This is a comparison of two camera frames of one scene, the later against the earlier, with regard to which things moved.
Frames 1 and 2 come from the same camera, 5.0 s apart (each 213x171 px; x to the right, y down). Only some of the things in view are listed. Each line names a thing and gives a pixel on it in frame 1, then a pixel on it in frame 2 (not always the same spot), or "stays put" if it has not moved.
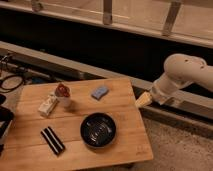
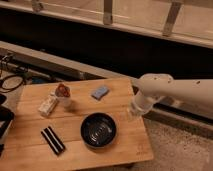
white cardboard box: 48,105 stays put
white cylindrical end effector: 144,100 -> 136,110
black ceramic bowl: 97,129 stays put
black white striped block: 53,141 stays put
